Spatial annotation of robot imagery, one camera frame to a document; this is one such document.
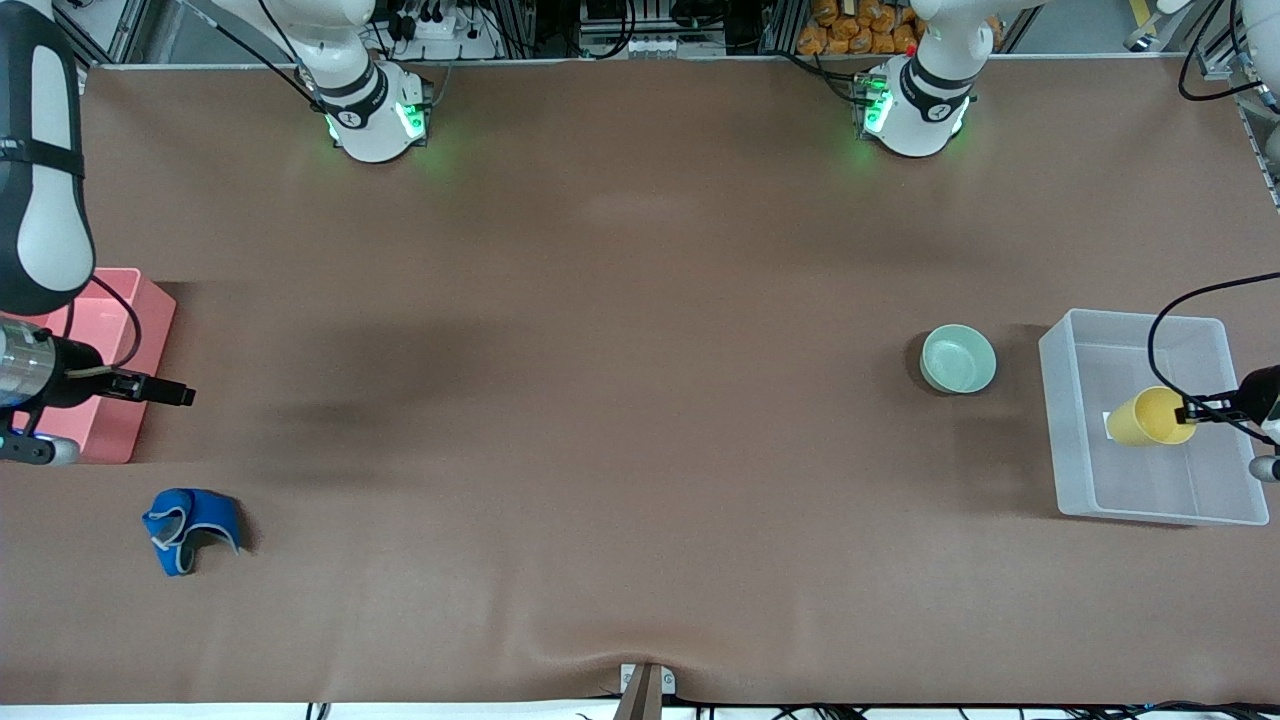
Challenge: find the blue cloth with grey trim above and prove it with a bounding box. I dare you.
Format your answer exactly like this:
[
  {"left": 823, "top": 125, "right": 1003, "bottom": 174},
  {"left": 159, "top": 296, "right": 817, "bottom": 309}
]
[{"left": 141, "top": 487, "right": 243, "bottom": 578}]

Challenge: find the aluminium table edge rail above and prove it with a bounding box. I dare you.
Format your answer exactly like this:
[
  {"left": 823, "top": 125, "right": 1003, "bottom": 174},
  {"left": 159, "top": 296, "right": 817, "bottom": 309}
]
[{"left": 1195, "top": 45, "right": 1280, "bottom": 211}]

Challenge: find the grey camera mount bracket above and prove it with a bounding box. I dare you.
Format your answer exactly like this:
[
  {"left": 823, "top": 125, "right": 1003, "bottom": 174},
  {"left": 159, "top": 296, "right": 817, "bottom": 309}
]
[{"left": 612, "top": 662, "right": 677, "bottom": 720}]

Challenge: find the brown table cover mat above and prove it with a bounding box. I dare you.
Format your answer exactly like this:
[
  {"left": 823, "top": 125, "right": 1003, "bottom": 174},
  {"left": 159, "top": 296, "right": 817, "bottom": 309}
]
[{"left": 0, "top": 55, "right": 1280, "bottom": 706}]

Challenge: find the yellow plastic cup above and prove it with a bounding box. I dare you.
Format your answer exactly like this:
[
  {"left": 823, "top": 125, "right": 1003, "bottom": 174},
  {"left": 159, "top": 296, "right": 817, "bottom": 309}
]
[{"left": 1105, "top": 386, "right": 1198, "bottom": 448}]

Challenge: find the white power strip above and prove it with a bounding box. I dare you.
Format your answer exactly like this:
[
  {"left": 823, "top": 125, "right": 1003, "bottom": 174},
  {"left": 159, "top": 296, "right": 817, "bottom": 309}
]
[{"left": 385, "top": 0, "right": 504, "bottom": 61}]

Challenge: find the pile of orange objects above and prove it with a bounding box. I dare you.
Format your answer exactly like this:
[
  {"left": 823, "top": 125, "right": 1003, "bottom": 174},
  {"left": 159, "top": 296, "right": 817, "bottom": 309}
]
[{"left": 797, "top": 0, "right": 926, "bottom": 57}]

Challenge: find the pink plastic bin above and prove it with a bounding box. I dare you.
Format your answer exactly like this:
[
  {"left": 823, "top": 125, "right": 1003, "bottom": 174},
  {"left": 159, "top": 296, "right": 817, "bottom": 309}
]
[{"left": 10, "top": 267, "right": 177, "bottom": 465}]

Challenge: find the aluminium frame post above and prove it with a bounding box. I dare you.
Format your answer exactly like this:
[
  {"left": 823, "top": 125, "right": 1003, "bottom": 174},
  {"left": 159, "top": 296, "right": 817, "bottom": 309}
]
[{"left": 55, "top": 0, "right": 153, "bottom": 69}]

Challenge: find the pale green bowl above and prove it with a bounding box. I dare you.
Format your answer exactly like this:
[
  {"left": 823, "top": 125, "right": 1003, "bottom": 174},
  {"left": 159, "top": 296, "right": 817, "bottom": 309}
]
[{"left": 919, "top": 323, "right": 998, "bottom": 395}]

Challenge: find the clear plastic bin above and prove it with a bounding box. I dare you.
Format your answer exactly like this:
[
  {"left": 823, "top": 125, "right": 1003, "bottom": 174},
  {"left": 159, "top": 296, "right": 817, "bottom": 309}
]
[{"left": 1038, "top": 308, "right": 1270, "bottom": 527}]

